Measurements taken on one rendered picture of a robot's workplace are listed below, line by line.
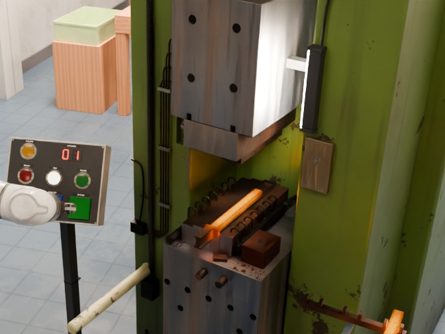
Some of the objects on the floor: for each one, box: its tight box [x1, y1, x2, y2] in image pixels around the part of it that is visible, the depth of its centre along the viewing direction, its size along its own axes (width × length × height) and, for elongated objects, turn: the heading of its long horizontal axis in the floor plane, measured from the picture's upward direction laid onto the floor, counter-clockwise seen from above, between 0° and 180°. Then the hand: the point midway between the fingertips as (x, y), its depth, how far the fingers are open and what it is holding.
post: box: [60, 223, 82, 334], centre depth 265 cm, size 4×4×108 cm
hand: (68, 207), depth 219 cm, fingers closed
